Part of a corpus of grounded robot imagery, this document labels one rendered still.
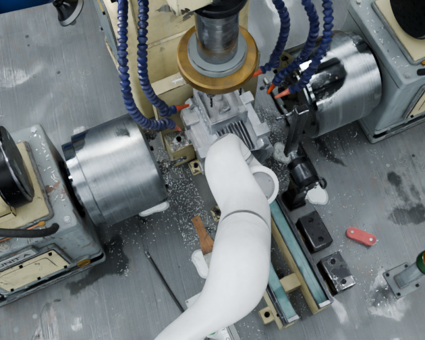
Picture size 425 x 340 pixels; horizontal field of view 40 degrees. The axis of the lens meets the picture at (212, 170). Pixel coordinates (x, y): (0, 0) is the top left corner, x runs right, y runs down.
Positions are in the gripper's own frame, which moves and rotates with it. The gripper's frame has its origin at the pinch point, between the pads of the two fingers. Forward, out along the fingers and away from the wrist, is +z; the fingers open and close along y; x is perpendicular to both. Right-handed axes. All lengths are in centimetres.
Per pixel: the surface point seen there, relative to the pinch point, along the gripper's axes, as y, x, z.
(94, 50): -16, 43, 58
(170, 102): -4.9, 20.2, 11.7
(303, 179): 18.1, -10.2, -0.6
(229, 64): 6.4, 24.1, -17.3
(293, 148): 19.5, -2.3, 3.1
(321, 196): 27.4, -22.3, 20.0
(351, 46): 42.4, 16.7, 0.6
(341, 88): 35.1, 7.9, -1.7
